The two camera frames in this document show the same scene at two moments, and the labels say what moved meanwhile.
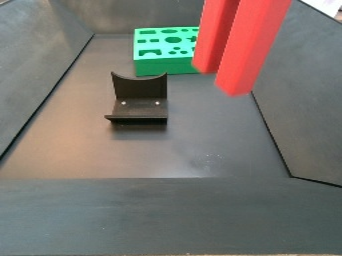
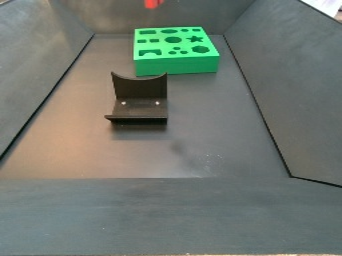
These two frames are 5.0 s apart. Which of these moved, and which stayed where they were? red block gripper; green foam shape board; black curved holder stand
Moved: red block gripper
Stayed: black curved holder stand; green foam shape board
